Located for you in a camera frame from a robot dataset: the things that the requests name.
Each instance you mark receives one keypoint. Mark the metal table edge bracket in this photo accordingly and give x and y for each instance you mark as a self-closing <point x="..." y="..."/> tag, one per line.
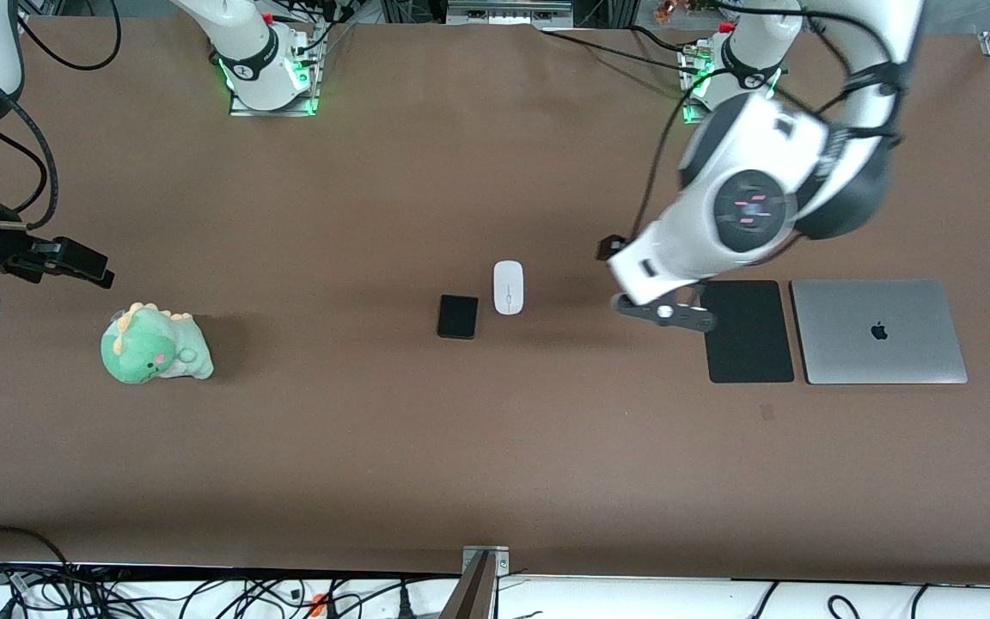
<point x="482" y="576"/>

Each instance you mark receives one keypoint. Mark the green dinosaur plush toy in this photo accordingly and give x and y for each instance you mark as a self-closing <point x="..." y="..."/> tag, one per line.
<point x="151" y="348"/>

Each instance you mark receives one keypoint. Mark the white computer mouse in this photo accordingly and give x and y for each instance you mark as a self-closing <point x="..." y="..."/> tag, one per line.
<point x="509" y="288"/>

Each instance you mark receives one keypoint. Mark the silver laptop with apple logo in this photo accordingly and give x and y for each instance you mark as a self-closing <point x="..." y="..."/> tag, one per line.
<point x="877" y="331"/>

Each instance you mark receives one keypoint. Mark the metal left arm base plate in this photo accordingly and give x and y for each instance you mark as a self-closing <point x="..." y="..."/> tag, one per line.
<point x="693" y="107"/>

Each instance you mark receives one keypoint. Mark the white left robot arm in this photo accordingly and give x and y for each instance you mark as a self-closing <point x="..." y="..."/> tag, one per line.
<point x="761" y="146"/>

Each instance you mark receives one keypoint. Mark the black smartphone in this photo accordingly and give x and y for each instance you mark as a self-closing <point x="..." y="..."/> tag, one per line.
<point x="458" y="316"/>

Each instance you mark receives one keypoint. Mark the grey metal box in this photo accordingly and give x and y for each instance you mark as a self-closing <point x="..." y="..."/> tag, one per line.
<point x="508" y="10"/>

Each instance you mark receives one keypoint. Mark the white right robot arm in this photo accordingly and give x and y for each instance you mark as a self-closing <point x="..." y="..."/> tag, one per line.
<point x="246" y="43"/>

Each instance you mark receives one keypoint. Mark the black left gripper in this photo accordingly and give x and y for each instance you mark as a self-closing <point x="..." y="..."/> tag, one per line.
<point x="605" y="249"/>

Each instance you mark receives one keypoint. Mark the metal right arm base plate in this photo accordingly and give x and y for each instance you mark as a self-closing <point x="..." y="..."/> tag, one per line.
<point x="276" y="107"/>

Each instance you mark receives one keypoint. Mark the black mouse pad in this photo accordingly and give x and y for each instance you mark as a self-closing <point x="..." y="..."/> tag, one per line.
<point x="748" y="344"/>

